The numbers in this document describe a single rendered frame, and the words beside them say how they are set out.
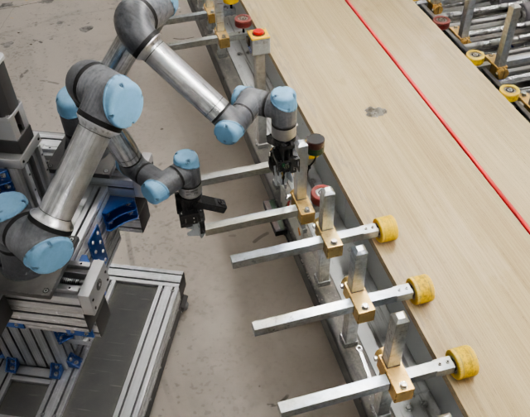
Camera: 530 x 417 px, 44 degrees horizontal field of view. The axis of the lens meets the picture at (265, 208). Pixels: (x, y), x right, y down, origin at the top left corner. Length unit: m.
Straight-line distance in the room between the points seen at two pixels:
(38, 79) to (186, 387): 2.63
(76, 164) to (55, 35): 3.58
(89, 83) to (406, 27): 1.86
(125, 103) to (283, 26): 1.63
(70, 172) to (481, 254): 1.24
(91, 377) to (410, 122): 1.57
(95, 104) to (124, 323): 1.36
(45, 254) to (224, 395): 1.32
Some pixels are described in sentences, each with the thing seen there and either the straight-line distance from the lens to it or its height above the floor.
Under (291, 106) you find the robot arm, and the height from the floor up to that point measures 1.33.
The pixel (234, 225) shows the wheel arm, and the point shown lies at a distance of 2.18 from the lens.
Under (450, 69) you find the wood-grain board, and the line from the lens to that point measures 2.90.
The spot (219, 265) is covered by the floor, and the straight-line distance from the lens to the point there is 3.19.
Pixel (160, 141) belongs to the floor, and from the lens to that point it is 3.94.
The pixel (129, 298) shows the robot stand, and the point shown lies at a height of 0.21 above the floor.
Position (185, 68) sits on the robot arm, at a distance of 1.81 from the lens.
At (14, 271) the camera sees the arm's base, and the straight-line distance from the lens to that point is 1.90.
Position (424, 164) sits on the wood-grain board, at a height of 0.90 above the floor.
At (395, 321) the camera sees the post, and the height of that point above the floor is 1.16.
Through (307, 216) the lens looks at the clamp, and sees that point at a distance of 2.20.
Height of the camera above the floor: 2.42
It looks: 45 degrees down
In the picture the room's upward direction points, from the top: 2 degrees counter-clockwise
